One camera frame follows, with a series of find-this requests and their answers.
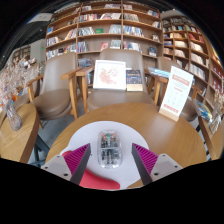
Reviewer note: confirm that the white sign wooden base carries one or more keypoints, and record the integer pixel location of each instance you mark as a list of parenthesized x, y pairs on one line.
[(176, 90)]

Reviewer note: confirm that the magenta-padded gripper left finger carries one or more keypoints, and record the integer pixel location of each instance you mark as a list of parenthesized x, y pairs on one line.
[(77, 159)]

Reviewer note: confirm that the white framed picture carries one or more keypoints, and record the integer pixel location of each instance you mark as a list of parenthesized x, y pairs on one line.
[(109, 75)]

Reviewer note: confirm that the distant wooden bookshelf unit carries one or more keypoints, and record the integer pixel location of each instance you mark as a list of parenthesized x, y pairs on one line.
[(21, 55)]

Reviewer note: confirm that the beige armchair wooden arms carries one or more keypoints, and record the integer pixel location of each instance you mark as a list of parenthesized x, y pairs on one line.
[(191, 110), (116, 98), (56, 86)]

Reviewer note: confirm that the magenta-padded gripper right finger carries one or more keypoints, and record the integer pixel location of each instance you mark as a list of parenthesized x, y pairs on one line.
[(146, 160)]

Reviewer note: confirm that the wide wooden bookshelf unit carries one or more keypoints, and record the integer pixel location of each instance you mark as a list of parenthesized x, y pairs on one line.
[(100, 30)]

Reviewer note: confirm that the transparent computer mouse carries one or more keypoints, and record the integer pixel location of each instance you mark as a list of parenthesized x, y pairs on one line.
[(109, 150)]

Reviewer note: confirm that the white mouse pad red rest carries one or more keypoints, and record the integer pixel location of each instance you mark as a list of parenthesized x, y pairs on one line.
[(126, 133)]

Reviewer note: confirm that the dark book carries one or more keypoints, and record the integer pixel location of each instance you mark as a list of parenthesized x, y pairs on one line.
[(134, 78)]

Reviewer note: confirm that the stack of colourful books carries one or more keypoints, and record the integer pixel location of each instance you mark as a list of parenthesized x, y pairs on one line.
[(202, 110)]

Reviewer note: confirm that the stack of pale blue books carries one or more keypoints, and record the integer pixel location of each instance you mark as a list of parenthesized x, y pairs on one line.
[(158, 72)]

